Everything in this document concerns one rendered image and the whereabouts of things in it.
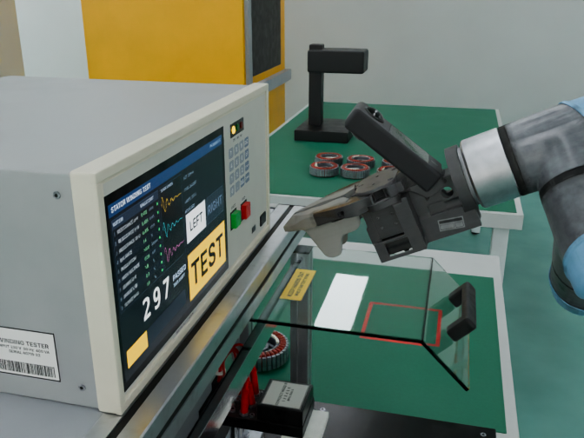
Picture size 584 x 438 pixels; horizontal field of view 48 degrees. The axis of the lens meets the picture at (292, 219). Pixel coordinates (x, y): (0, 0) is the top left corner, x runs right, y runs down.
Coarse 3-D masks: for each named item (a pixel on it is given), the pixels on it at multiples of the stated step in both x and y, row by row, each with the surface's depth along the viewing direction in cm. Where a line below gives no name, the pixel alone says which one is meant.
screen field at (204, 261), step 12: (216, 228) 71; (204, 240) 68; (216, 240) 71; (192, 252) 65; (204, 252) 68; (216, 252) 72; (192, 264) 65; (204, 264) 68; (216, 264) 72; (192, 276) 65; (204, 276) 69; (192, 288) 66
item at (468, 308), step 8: (464, 288) 86; (472, 288) 87; (448, 296) 88; (456, 296) 87; (464, 296) 84; (472, 296) 85; (456, 304) 88; (464, 304) 82; (472, 304) 83; (464, 312) 80; (472, 312) 81; (456, 320) 80; (464, 320) 78; (472, 320) 79; (448, 328) 80; (456, 328) 79; (464, 328) 79; (472, 328) 78; (456, 336) 79
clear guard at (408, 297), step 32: (320, 256) 95; (352, 256) 95; (416, 256) 95; (320, 288) 86; (352, 288) 86; (384, 288) 86; (416, 288) 86; (448, 288) 91; (256, 320) 78; (288, 320) 78; (320, 320) 78; (352, 320) 78; (384, 320) 78; (416, 320) 78; (448, 320) 83; (448, 352) 77
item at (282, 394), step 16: (272, 384) 90; (288, 384) 90; (304, 384) 90; (208, 400) 90; (240, 400) 90; (256, 400) 90; (272, 400) 86; (288, 400) 86; (304, 400) 87; (240, 416) 87; (256, 416) 87; (272, 416) 86; (288, 416) 85; (304, 416) 86; (320, 416) 90; (240, 432) 91; (272, 432) 86; (288, 432) 85; (304, 432) 86; (320, 432) 86
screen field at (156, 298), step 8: (168, 280) 60; (160, 288) 58; (168, 288) 60; (152, 296) 57; (160, 296) 58; (168, 296) 60; (144, 304) 55; (152, 304) 57; (160, 304) 58; (144, 312) 55; (152, 312) 57; (144, 320) 55
